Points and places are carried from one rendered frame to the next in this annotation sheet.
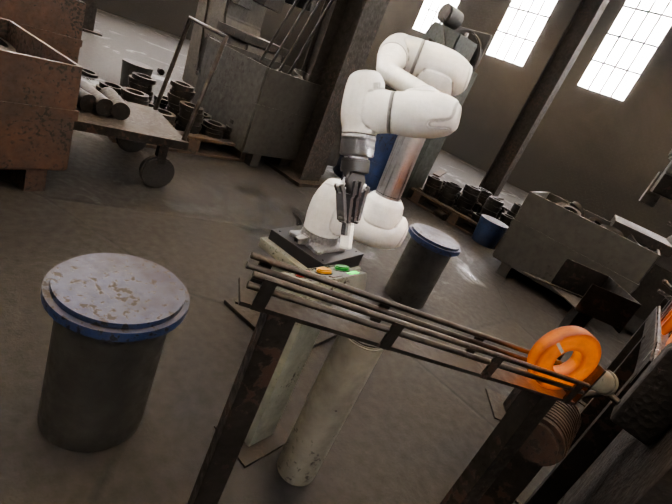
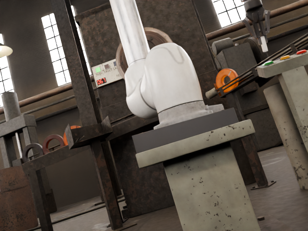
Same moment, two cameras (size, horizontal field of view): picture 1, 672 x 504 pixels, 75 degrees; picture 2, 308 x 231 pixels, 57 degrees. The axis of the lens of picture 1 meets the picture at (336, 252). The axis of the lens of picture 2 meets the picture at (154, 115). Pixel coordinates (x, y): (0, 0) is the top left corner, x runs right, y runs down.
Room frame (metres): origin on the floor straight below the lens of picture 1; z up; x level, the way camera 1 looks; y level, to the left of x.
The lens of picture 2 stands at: (2.16, 0.88, 0.30)
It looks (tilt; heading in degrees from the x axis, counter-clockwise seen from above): 10 degrees up; 244
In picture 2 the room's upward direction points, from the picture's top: 17 degrees counter-clockwise
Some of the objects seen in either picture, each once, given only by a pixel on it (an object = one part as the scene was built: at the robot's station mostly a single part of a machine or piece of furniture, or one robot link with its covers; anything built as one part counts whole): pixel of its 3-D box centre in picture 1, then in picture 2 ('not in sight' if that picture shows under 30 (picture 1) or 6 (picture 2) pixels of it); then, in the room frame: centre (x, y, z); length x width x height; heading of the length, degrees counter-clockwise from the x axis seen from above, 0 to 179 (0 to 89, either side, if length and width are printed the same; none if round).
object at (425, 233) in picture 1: (419, 267); not in sight; (2.44, -0.49, 0.22); 0.32 x 0.32 x 0.43
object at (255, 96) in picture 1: (276, 110); not in sight; (4.32, 1.08, 0.43); 1.23 x 0.93 x 0.87; 145
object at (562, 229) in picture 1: (572, 253); not in sight; (3.87, -1.91, 0.39); 1.03 x 0.83 x 0.79; 61
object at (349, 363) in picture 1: (327, 405); (293, 134); (0.97, -0.15, 0.26); 0.12 x 0.12 x 0.52
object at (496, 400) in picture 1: (551, 348); (99, 174); (1.75, -1.02, 0.36); 0.26 x 0.20 x 0.72; 2
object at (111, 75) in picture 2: not in sight; (108, 72); (1.42, -1.26, 1.15); 0.26 x 0.02 x 0.18; 147
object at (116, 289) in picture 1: (106, 353); not in sight; (0.87, 0.44, 0.22); 0.32 x 0.32 x 0.43
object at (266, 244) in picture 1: (311, 257); (192, 146); (1.68, 0.09, 0.33); 0.32 x 0.32 x 0.04; 62
